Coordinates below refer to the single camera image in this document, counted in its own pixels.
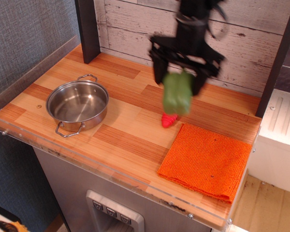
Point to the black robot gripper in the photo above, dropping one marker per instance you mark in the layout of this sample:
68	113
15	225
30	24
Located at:
187	49

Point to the green toy bell pepper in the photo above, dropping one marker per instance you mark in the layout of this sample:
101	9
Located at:
177	93

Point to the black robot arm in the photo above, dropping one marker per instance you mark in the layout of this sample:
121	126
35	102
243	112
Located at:
198	9

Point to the orange folded cloth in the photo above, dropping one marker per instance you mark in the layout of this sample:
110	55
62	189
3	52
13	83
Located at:
206	162

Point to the stainless steel pot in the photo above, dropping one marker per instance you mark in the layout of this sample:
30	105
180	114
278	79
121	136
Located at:
78	105

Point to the white toy sink unit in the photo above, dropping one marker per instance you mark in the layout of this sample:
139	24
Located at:
270	158

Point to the grey toy fridge cabinet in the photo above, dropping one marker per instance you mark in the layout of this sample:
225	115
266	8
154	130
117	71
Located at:
70	180

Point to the yellow black object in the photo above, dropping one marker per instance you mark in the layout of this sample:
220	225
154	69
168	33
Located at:
12	227

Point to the red handled toy fork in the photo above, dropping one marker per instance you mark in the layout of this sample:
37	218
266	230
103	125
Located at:
168	120

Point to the dark left shelf post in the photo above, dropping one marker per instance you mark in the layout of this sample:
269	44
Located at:
88	29

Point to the dark shelf post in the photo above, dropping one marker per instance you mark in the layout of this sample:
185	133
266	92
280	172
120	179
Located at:
274	73
88	29

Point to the clear acrylic guard rail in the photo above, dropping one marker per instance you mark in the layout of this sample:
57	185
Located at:
126	156

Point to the dark right shelf post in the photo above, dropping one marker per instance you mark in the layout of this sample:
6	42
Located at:
274	73

